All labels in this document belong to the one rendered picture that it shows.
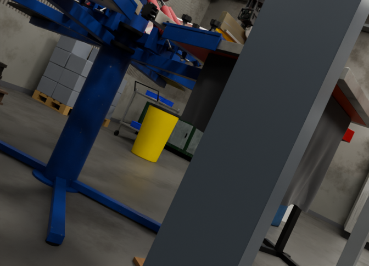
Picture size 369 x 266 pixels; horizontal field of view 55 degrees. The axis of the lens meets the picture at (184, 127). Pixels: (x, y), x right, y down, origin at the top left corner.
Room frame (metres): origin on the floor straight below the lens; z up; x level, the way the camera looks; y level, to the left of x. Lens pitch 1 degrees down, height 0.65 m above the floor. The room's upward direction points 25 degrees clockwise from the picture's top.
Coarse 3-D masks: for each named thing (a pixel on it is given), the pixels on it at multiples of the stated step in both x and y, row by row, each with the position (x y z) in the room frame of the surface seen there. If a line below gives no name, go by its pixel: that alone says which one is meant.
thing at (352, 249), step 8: (368, 200) 1.03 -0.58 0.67; (368, 208) 1.02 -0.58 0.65; (360, 216) 1.03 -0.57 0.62; (368, 216) 1.01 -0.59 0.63; (360, 224) 1.02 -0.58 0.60; (368, 224) 1.01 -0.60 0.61; (352, 232) 1.03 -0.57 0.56; (360, 232) 1.02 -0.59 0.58; (368, 232) 1.00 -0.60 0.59; (352, 240) 1.02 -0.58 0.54; (360, 240) 1.01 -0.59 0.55; (344, 248) 1.03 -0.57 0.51; (352, 248) 1.02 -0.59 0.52; (360, 248) 1.00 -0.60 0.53; (344, 256) 1.02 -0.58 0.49; (352, 256) 1.01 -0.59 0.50; (336, 264) 1.03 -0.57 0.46; (344, 264) 1.02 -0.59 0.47; (352, 264) 1.01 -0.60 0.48
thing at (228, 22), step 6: (222, 12) 1.47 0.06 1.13; (222, 18) 1.46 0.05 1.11; (228, 18) 1.47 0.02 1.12; (222, 24) 1.45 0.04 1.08; (228, 24) 1.48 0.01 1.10; (234, 24) 1.51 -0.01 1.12; (222, 30) 1.47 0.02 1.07; (228, 30) 1.49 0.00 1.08; (234, 30) 1.52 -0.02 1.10; (240, 30) 1.55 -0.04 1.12; (234, 36) 1.54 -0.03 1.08; (240, 36) 1.56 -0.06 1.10; (240, 42) 1.58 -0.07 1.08
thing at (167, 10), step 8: (152, 0) 1.96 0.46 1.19; (160, 0) 2.14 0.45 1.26; (104, 8) 1.69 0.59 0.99; (160, 8) 2.09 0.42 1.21; (168, 8) 2.08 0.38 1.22; (168, 16) 2.03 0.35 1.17; (144, 32) 2.53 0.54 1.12; (160, 32) 1.86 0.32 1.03; (168, 40) 1.82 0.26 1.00; (200, 64) 2.27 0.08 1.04
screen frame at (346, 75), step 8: (216, 48) 1.32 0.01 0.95; (224, 48) 1.30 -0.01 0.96; (232, 48) 1.27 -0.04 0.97; (240, 48) 1.25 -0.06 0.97; (192, 56) 1.68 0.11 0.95; (344, 72) 1.01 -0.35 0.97; (344, 80) 1.01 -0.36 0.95; (352, 80) 1.06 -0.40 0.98; (344, 88) 1.09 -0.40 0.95; (352, 88) 1.08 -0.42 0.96; (360, 88) 1.13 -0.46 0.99; (352, 96) 1.13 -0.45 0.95; (360, 96) 1.16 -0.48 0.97; (352, 104) 1.23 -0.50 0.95; (360, 104) 1.19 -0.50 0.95; (368, 104) 1.25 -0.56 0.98; (360, 112) 1.29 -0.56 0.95; (368, 112) 1.28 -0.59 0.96; (368, 120) 1.35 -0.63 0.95
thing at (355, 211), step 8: (368, 176) 6.07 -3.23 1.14; (368, 184) 5.95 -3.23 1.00; (360, 192) 6.36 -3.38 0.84; (368, 192) 5.93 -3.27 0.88; (360, 200) 5.95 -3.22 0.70; (352, 208) 6.58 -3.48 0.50; (360, 208) 5.93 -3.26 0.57; (352, 216) 5.96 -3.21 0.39; (344, 224) 6.68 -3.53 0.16; (352, 224) 5.94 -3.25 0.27; (344, 232) 6.35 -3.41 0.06; (368, 240) 5.80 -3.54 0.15; (368, 248) 5.81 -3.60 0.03
